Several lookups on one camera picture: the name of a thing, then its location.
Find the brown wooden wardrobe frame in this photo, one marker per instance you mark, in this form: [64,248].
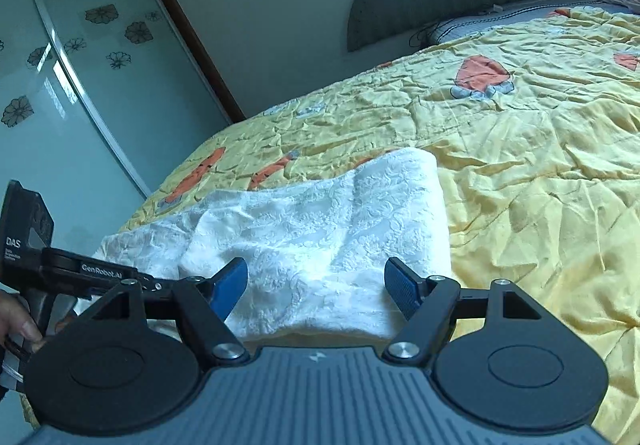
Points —
[190,30]

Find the white textured pants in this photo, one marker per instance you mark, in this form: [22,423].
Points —
[320,245]

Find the yellow printed blanket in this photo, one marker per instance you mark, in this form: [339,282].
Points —
[525,165]

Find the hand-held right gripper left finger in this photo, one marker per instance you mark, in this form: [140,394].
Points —
[227,286]

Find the grey pillow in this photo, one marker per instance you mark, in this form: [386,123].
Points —
[500,22]

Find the person's left hand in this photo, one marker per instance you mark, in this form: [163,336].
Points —
[20,320]

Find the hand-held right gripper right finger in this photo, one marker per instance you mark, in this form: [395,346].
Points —
[404,285]

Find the frosted glass wardrobe door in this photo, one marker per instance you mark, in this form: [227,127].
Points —
[55,75]

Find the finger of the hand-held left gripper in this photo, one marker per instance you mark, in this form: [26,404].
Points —
[156,283]

